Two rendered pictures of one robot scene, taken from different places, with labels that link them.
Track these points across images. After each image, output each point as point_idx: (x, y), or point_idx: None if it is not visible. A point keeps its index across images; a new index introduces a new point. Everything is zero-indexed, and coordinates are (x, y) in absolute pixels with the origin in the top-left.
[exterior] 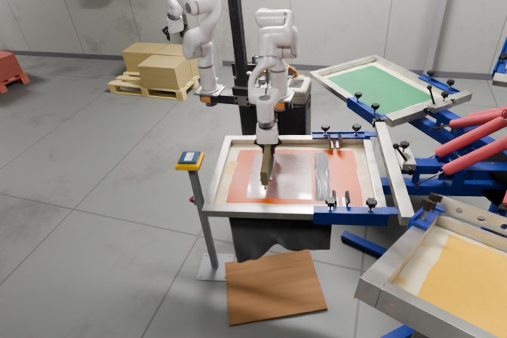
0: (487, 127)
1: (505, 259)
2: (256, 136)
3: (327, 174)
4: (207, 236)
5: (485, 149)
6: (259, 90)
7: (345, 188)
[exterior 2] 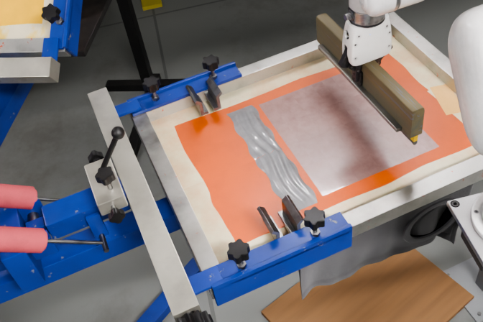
0: None
1: None
2: (473, 167)
3: (259, 156)
4: None
5: None
6: None
7: (213, 144)
